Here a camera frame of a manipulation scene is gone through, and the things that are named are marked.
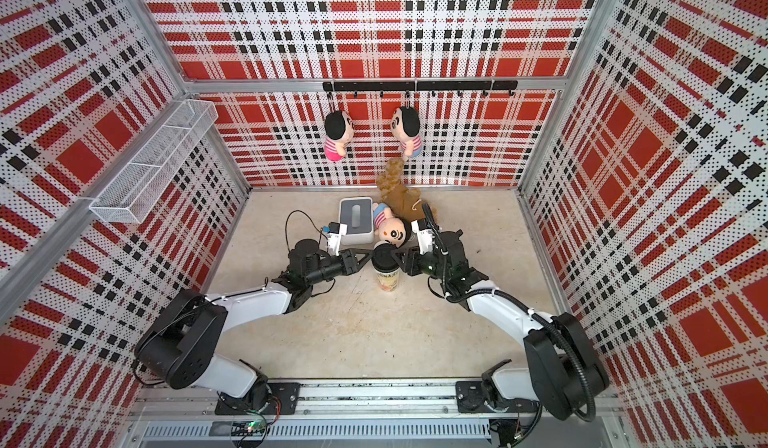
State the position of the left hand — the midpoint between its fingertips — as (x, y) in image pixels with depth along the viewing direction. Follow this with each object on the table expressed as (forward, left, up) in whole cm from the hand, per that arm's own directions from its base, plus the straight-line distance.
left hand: (377, 256), depth 84 cm
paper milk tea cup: (-5, -3, -6) cm, 8 cm away
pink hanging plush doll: (+37, +13, +17) cm, 43 cm away
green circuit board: (-39, +30, -13) cm, 51 cm away
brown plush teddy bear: (+27, -5, -3) cm, 28 cm away
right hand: (-1, -7, +1) cm, 7 cm away
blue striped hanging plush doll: (+35, -8, +19) cm, 41 cm away
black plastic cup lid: (-3, -2, +3) cm, 4 cm away
